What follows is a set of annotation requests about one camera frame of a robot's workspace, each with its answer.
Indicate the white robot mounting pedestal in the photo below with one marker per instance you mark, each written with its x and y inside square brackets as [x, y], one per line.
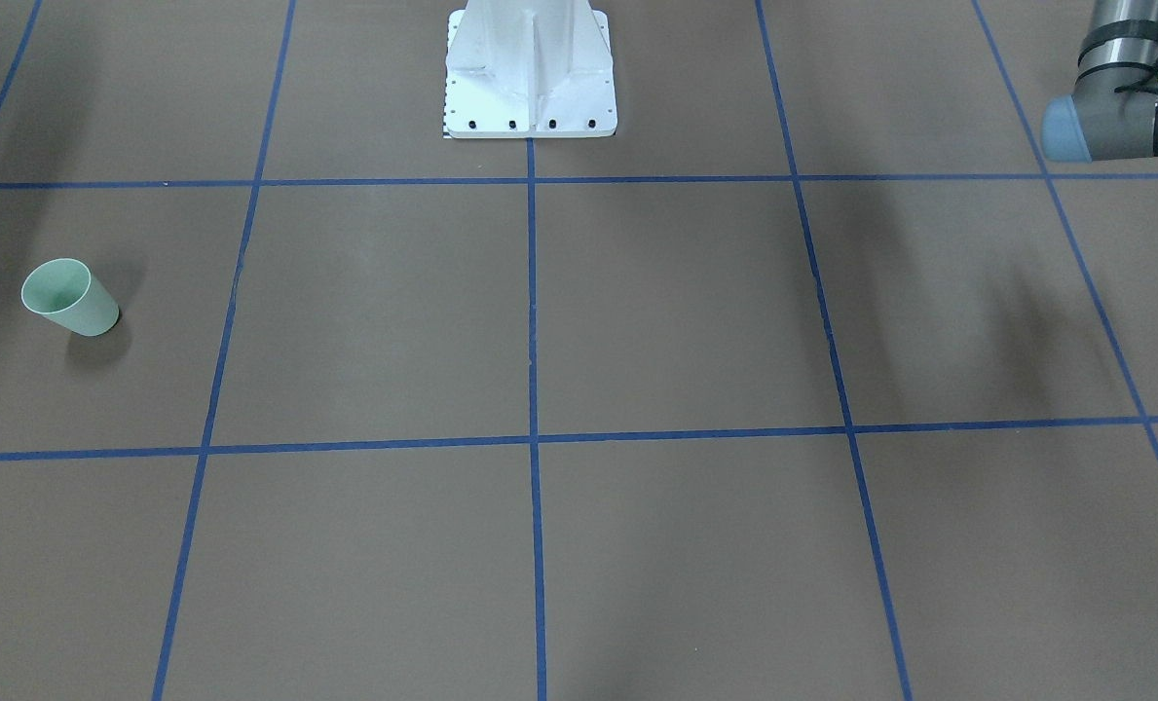
[529, 70]

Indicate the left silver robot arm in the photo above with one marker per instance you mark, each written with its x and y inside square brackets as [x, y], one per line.
[1111, 112]

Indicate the light green plastic cup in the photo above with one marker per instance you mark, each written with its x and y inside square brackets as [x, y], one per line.
[66, 292]

